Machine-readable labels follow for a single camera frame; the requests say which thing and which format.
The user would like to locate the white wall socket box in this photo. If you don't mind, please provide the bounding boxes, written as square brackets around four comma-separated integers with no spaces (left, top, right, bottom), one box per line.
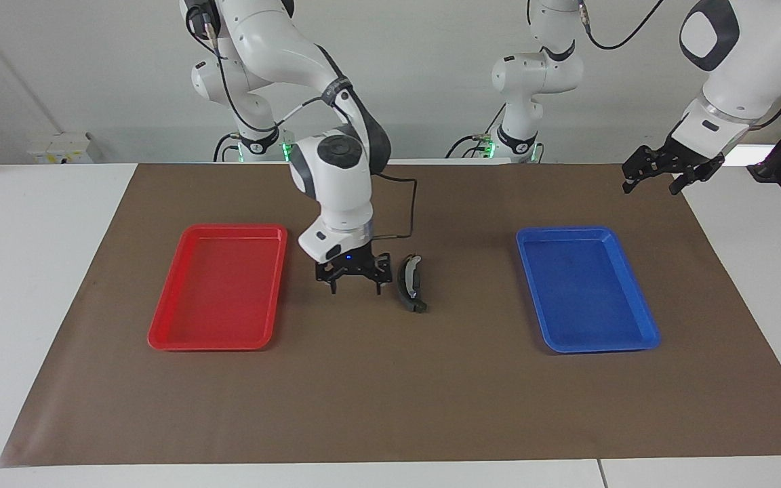
[27,131,97,165]

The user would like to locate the black right base cables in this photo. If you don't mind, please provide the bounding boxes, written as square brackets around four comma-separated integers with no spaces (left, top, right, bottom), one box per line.
[212,130,245,163]

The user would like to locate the brown table mat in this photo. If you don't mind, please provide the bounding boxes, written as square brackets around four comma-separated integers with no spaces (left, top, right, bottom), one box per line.
[0,162,781,469]

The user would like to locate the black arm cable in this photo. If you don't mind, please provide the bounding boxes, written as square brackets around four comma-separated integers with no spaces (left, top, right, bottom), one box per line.
[575,0,781,131]
[187,0,420,241]

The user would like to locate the blue plastic tray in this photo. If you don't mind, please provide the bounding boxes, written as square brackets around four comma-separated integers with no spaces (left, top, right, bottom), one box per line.
[515,226,661,354]

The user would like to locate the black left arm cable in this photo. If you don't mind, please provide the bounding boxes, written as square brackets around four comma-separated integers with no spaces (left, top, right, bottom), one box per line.
[575,0,781,131]

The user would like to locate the black left base cables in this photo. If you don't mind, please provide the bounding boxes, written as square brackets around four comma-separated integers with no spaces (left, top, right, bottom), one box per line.
[445,103,508,159]

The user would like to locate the red plastic tray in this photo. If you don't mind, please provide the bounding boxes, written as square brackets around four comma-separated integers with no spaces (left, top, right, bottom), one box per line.
[147,223,289,352]

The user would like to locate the black base cables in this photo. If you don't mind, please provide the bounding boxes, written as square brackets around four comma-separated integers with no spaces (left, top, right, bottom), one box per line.
[212,130,245,163]
[445,103,508,159]

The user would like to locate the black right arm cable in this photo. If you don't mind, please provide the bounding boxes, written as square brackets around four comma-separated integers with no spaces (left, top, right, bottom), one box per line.
[187,0,420,241]

